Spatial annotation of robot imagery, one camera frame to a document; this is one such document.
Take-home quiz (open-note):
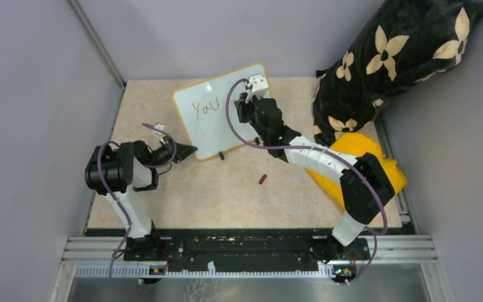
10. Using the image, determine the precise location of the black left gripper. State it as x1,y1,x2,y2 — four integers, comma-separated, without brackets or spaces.
148,135,197,169

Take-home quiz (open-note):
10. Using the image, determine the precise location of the yellow framed whiteboard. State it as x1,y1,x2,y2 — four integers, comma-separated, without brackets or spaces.
172,62,266,160

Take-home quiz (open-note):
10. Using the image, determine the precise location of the red marker cap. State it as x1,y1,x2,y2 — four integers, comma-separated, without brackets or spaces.
258,174,267,184

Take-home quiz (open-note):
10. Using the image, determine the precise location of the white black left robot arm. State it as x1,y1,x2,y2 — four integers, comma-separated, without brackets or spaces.
84,140,197,260

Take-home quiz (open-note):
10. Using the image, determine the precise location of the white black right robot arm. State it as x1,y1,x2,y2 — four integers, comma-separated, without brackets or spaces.
233,92,396,259

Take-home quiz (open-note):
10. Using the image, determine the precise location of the yellow cloth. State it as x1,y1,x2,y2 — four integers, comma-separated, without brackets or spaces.
306,133,408,211

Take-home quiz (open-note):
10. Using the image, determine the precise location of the black floral pillow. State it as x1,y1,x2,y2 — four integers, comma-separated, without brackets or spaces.
312,1,483,145

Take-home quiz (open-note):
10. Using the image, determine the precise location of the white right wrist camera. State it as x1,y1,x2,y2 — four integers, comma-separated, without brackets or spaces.
245,74,269,103

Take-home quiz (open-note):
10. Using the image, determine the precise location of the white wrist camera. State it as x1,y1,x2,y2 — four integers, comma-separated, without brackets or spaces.
245,74,269,103
152,123,165,135

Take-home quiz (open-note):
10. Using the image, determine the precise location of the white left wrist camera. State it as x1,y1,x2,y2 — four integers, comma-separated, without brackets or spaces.
152,123,165,135

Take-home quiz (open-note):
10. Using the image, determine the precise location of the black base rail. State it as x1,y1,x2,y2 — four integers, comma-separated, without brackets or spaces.
84,227,372,274

